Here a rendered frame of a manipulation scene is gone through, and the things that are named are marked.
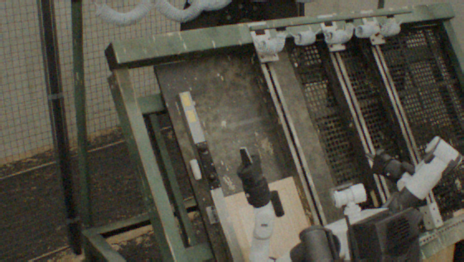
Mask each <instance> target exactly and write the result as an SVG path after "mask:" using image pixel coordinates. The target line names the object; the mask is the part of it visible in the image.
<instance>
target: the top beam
mask: <svg viewBox="0 0 464 262"><path fill-rule="evenodd" d="M408 8H412V10H413V12H411V13H409V14H397V15H394V18H391V20H394V22H396V23H397V24H398V23H400V21H401V20H402V19H403V21H402V22H401V23H400V24H399V27H400V28H406V27H408V28H410V27H420V26H424V25H428V26H429V25H433V24H438V23H439V22H443V21H446V20H451V19H452V18H453V17H456V15H455V13H454V11H453V9H452V6H451V4H450V3H449V2H447V3H442V2H440V3H434V4H428V5H425V4H423V5H417V6H411V7H408V6H405V7H393V8H381V9H375V10H363V11H373V12H384V11H390V10H394V11H396V10H402V9H408ZM363 11H356V12H338V13H332V14H326V15H319V16H327V15H332V16H333V17H337V16H343V15H349V14H350V15H355V14H360V12H363ZM317 16H318V15H312V16H306V17H294V18H288V19H274V20H267V21H261V22H266V24H269V23H275V22H288V21H290V22H294V21H300V20H307V19H313V18H317ZM376 19H377V22H380V23H381V24H382V26H383V25H384V24H387V20H389V19H388V18H387V17H383V16H380V17H376ZM251 23H258V22H249V23H242V24H236V25H229V26H222V27H210V28H204V29H197V30H190V31H183V32H172V33H165V34H158V35H152V36H140V37H134V38H128V39H124V40H121V41H111V43H109V45H108V46H107V47H106V49H105V50H104V54H105V57H106V60H107V62H108V64H109V69H110V72H114V69H115V68H117V67H122V66H127V67H128V69H129V70H131V69H137V68H141V67H147V66H156V65H160V64H162V63H167V62H173V61H182V60H188V59H193V58H198V57H203V56H213V55H219V54H224V53H230V52H235V51H249V50H255V46H254V42H253V39H252V37H251V35H250V32H249V29H248V26H247V24H251ZM347 24H348V23H345V21H341V22H336V26H337V29H338V30H340V29H341V30H343V31H344V32H345V31H346V26H347ZM350 25H353V26H354V27H356V28H357V27H358V26H359V25H364V23H363V21H362V19H361V18H358V19H354V22H351V23H350ZM286 29H287V30H286V31H283V32H282V33H284V35H286V34H287V33H288V35H287V36H285V37H286V38H284V39H285V42H284V45H286V44H292V43H296V42H295V37H293V36H291V35H289V32H290V33H292V34H293V35H294V36H296V35H297V33H298V32H306V31H312V32H313V33H315V32H317V30H319V29H321V26H320V24H319V23H317V24H312V25H300V26H294V27H286ZM315 36H316V41H317V40H321V39H325V37H324V34H323V31H322V30H320V31H319V32H317V34H316V35H315Z"/></svg>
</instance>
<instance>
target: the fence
mask: <svg viewBox="0 0 464 262"><path fill-rule="evenodd" d="M186 94H188V97H189V100H190V102H191V105H189V106H186V107H185V105H184V100H183V98H182V95H186ZM176 100H177V103H178V106H179V109H180V111H181V116H182V121H183V124H184V126H185V129H186V133H187V137H188V139H189V141H190V144H191V148H192V151H193V153H194V156H195V159H196V161H197V163H198V166H199V169H200V171H201V179H202V181H203V184H204V187H205V191H206V193H207V196H208V199H209V202H210V206H213V205H214V207H215V211H216V214H217V216H218V219H219V222H216V223H217V226H218V229H219V232H220V236H221V239H222V241H223V243H224V246H225V250H226V253H227V255H228V258H229V261H230V262H245V260H244V257H243V254H242V251H241V249H240V246H239V242H238V239H237V234H236V231H235V228H234V224H233V222H232V220H231V217H230V213H229V210H228V207H227V205H226V202H225V198H224V195H223V193H222V191H221V188H218V189H215V190H212V191H211V190H210V187H209V184H208V182H207V179H206V176H205V172H204V169H203V167H202V164H201V159H200V156H199V153H198V151H197V148H196V143H198V142H201V141H205V139H204V136H203V133H202V130H201V126H200V123H199V120H198V118H197V115H196V111H195V108H194V105H193V103H192V100H191V96H190V93H189V91H187V92H183V93H179V94H178V95H177V96H176ZM189 110H193V112H194V115H195V118H196V122H192V123H190V120H189V118H188V115H187V112H186V111H189Z"/></svg>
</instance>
